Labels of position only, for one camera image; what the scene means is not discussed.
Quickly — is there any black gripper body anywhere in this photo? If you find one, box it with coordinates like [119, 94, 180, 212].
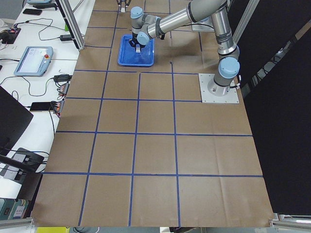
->
[129, 38, 140, 48]

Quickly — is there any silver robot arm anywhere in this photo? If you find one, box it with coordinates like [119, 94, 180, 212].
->
[130, 0, 240, 97]

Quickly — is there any blue plastic tray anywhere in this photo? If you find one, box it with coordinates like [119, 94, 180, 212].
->
[118, 34, 155, 67]

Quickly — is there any black power adapter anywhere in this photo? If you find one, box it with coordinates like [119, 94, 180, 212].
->
[59, 34, 72, 42]

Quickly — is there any teach pendant tablet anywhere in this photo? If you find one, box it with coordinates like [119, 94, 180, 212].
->
[14, 46, 53, 77]

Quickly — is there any black smartphone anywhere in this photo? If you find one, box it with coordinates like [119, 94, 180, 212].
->
[29, 102, 52, 112]

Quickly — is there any black monitor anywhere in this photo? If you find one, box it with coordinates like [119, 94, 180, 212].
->
[0, 87, 34, 156]

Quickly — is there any aluminium frame post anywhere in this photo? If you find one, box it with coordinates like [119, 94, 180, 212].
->
[55, 0, 85, 51]

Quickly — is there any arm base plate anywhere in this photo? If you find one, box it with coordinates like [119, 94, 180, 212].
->
[191, 18, 214, 33]
[198, 73, 240, 104]

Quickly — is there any usb hub with cables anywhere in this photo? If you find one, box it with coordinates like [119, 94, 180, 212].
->
[57, 83, 69, 96]

